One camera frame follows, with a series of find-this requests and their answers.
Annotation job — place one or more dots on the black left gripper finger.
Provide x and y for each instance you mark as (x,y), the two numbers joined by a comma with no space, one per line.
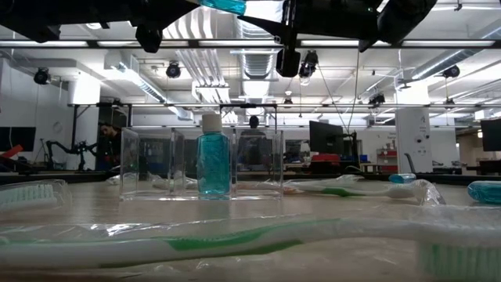
(184,6)

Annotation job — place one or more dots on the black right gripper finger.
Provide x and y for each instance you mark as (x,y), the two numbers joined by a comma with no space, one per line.
(274,28)

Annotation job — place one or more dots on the clear acrylic organizer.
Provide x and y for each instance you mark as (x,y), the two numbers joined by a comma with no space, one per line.
(148,164)

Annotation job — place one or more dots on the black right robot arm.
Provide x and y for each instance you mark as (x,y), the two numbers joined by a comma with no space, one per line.
(407,15)

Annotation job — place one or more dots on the black background robot arm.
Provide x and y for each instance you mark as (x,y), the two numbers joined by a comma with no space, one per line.
(70,150)

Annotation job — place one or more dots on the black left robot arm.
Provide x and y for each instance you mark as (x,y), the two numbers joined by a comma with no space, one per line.
(47,19)

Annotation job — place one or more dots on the black overhead crossbar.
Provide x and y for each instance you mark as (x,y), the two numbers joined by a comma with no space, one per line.
(235,43)

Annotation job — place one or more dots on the black ceiling spotlight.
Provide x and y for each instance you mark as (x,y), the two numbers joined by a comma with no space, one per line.
(41,76)
(377,98)
(173,69)
(309,66)
(452,71)

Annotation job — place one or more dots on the person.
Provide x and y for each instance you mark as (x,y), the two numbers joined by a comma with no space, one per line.
(254,122)
(110,143)

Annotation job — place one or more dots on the black monitor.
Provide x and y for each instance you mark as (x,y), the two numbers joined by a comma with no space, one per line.
(325,137)
(491,135)

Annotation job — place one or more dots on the red storage bins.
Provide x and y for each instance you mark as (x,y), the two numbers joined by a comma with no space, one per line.
(325,157)

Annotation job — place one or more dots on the white pillar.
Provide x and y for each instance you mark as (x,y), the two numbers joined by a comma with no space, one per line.
(414,141)

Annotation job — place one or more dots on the red shelf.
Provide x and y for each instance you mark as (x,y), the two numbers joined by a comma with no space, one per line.
(387,160)

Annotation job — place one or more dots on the orange red object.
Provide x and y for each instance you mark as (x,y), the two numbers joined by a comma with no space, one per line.
(11,151)

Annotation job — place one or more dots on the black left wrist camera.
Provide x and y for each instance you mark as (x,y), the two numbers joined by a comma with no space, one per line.
(148,39)

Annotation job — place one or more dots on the silver ventilation duct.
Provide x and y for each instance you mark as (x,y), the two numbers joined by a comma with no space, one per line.
(450,55)
(256,60)

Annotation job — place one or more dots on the black wall screen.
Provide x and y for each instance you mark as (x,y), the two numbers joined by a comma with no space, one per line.
(17,138)

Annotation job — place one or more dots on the black aluminium table frame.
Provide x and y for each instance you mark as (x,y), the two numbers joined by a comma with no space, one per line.
(58,177)

